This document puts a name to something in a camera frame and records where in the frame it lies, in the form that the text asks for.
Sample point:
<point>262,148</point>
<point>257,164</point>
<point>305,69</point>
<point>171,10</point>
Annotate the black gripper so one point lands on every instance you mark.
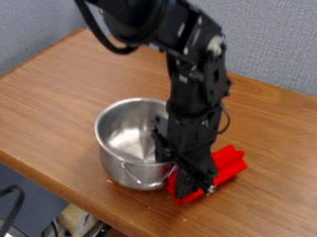
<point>183,139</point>

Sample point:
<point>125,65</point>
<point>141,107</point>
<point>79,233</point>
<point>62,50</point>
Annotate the red block object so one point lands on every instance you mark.
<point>230,164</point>

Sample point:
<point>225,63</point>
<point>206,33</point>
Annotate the metal pot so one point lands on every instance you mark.
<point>123,131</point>

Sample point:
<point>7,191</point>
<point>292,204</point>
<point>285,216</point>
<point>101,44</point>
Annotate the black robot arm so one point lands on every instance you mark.
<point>189,36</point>

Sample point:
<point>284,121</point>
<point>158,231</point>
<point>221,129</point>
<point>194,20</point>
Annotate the beige box under table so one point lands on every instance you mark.
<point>79,222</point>

